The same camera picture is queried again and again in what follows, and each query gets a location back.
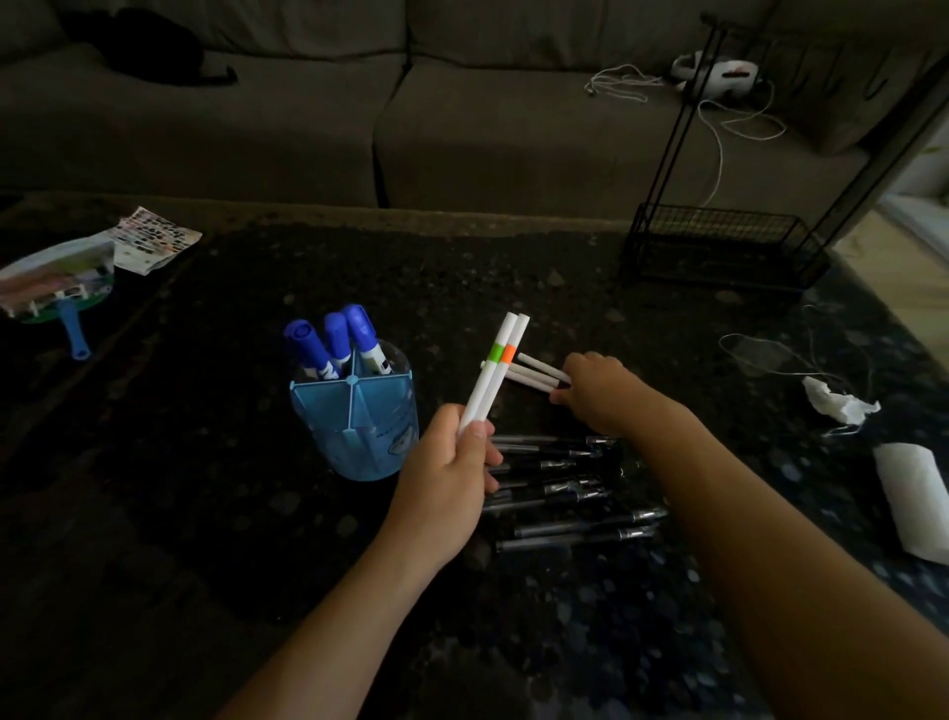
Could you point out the white marker with orange band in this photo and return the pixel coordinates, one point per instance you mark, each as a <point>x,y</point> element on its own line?
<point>510,360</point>

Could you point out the black cloth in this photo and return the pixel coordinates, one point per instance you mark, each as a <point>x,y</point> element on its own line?
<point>141,44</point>

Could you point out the row of black pens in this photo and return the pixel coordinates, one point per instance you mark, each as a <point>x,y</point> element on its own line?
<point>571,512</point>

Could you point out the colourful sticker sheet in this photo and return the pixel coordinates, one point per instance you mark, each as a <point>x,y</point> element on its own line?
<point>152,239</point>

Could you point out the person's left forearm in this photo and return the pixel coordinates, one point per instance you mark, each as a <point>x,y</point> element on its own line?
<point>333,638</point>

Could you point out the white marker with green band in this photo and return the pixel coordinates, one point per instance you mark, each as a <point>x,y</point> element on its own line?
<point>495,363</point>

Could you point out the white paper towel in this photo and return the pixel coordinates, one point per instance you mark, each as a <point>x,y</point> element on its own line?
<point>916,497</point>

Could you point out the person's right fingers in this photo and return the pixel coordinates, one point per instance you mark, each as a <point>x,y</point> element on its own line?
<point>574,382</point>

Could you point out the white handheld device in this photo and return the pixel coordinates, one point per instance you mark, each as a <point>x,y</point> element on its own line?
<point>723,74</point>

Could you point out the person's right forearm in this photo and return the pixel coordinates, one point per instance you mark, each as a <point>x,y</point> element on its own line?
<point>778,564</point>

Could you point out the person's left thumb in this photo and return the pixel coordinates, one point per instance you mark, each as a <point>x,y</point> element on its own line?
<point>473,441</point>

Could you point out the grey sofa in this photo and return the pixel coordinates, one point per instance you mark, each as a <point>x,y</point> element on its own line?
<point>482,126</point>

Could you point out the blue divided pen holder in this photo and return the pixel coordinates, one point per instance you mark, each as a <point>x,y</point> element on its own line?
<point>356,423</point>

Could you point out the clear plastic package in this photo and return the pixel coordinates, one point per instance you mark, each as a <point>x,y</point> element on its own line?
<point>56,278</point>

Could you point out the person's left hand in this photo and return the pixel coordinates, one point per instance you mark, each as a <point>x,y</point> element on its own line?
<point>434,489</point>

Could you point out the crumpled white tissue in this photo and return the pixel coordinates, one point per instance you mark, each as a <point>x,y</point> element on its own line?
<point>834,400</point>

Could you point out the blue capped marker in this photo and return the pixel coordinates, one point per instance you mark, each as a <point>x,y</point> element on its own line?
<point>308,345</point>
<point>337,334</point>
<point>365,334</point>

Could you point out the person's right hand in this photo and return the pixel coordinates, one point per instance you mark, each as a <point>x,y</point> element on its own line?
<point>608,393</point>

